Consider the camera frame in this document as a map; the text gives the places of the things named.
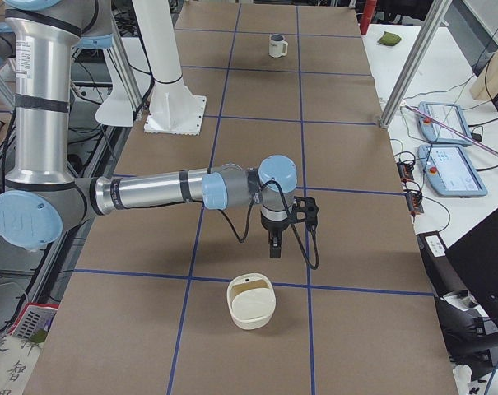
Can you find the black orange circuit board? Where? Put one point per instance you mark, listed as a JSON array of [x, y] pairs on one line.
[[414, 203], [405, 170]]

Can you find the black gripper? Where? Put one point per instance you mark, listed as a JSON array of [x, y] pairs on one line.
[[272, 226]]

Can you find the red cylinder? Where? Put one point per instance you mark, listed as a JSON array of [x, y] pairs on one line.
[[367, 15]]

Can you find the teach pendant tablet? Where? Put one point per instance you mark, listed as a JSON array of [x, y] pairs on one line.
[[449, 171], [450, 115]]

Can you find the white mug with handle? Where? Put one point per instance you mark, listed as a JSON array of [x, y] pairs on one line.
[[278, 46]]

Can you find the upper teach pendant tablet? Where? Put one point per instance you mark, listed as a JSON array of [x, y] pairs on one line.
[[450, 115]]

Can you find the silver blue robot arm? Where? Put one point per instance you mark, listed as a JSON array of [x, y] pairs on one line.
[[42, 199]]

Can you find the aluminium frame post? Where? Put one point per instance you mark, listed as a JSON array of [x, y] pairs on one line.
[[424, 38]]

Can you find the black laptop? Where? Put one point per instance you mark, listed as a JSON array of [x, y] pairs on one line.
[[474, 257]]

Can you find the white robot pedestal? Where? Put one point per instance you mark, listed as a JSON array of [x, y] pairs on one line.
[[173, 108]]

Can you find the lower teach pendant tablet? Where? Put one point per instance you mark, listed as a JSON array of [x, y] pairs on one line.
[[449, 171]]

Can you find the green bean bag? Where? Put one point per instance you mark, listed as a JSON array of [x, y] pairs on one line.
[[389, 39]]

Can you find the metal reacher grabber stick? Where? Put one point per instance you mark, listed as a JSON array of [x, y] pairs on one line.
[[452, 130]]

